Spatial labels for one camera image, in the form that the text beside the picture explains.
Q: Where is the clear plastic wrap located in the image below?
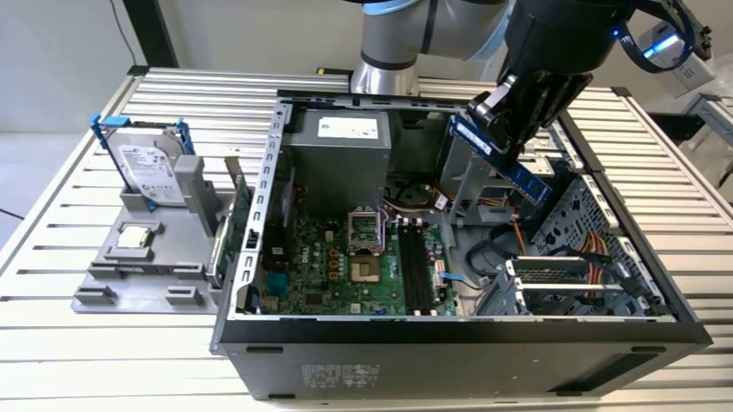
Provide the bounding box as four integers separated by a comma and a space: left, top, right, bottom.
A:
646, 55, 733, 117

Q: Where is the silver CPU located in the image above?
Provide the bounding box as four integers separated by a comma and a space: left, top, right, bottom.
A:
116, 227, 151, 250

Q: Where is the green graphics card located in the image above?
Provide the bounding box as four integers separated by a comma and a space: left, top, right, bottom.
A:
209, 156, 257, 291

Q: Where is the black cooler fan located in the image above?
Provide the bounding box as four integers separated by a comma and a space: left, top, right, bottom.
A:
386, 179, 454, 211

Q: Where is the hard disk in blue carrier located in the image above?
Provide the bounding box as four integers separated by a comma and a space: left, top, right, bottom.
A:
91, 112, 196, 214

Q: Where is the perforated metal disk bay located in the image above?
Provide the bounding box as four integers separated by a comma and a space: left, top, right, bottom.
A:
474, 255, 672, 317

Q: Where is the coiled black wire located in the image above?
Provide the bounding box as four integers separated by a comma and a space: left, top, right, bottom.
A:
466, 227, 517, 280

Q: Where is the single orange wire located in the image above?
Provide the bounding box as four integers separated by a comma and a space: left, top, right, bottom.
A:
512, 214, 528, 258

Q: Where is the black RAM slot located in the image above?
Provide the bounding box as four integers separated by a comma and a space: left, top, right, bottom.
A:
413, 217, 439, 317
399, 217, 423, 317

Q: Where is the black open PC case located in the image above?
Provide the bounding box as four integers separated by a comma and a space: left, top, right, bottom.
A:
209, 88, 715, 403

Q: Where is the metal socket cover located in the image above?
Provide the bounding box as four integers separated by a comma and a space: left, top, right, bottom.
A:
347, 207, 383, 254

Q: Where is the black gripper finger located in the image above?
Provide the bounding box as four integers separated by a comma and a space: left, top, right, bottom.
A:
512, 71, 594, 158
466, 73, 526, 155

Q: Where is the orange wire bundle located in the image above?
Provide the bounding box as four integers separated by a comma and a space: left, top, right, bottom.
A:
577, 231, 612, 301

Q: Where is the grey parts rack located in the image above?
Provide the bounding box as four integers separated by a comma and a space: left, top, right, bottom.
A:
71, 156, 237, 314

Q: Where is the grey power supply unit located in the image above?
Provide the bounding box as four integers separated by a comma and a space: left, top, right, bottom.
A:
283, 106, 394, 215

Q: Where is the aluminium frame shelf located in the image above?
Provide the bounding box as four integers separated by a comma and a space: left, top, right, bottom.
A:
678, 92, 733, 190

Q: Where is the black frame post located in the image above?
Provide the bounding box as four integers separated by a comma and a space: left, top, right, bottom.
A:
123, 0, 180, 69

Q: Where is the green motherboard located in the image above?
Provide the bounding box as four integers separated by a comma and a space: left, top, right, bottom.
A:
254, 216, 460, 317

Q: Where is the thin locking lever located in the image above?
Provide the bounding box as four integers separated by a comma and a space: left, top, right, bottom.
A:
377, 212, 397, 257

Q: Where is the CPU socket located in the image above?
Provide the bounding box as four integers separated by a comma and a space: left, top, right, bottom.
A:
349, 255, 383, 284

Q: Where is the silver drive bay cage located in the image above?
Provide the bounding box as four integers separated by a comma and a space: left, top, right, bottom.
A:
443, 109, 574, 224

